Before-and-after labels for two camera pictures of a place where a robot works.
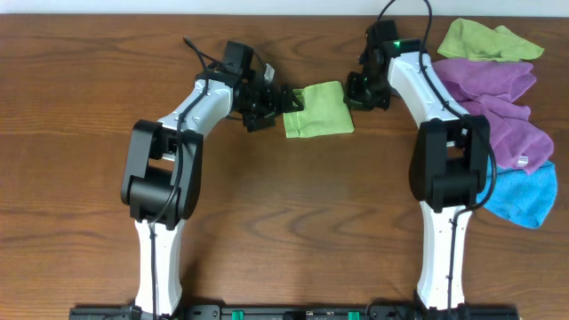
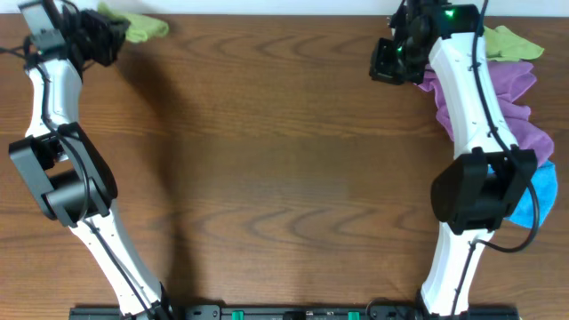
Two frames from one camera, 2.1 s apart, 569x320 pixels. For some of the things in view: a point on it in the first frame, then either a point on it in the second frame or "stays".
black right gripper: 362,92 → 385,63
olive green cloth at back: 468,39 stays
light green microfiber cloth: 325,111 → 140,28
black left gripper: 276,103 → 104,34
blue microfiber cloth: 524,198 stays
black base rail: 297,312 stays
